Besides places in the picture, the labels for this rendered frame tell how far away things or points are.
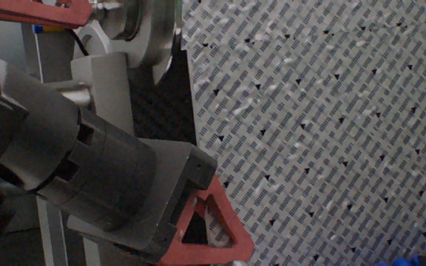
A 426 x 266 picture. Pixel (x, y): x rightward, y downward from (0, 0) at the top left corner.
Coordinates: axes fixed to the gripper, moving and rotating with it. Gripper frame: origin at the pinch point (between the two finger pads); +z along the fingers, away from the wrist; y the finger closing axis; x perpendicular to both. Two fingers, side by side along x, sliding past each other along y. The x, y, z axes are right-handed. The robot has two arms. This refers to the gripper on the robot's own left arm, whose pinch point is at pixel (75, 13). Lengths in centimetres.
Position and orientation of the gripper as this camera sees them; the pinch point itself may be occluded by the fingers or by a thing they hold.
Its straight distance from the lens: 64.9
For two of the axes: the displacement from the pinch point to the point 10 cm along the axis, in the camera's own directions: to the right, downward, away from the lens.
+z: 8.1, 4.5, 3.8
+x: 4.1, -8.9, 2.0
